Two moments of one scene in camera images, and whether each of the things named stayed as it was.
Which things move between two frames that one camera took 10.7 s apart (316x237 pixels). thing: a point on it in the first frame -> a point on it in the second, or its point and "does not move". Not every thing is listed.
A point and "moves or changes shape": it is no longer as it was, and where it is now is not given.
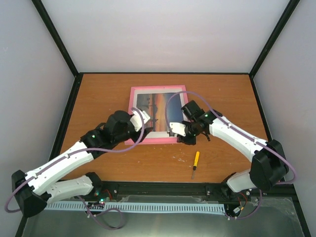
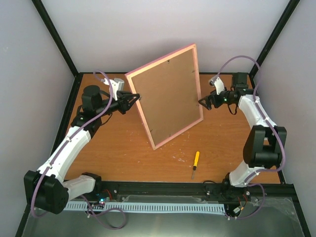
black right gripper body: x=192 y=140 -> x=217 y=103
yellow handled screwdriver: x=195 y=163 does not move
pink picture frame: x=155 y=137 moves or changes shape
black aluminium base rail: x=197 y=191 does not move
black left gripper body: x=124 y=136 -> x=122 y=102
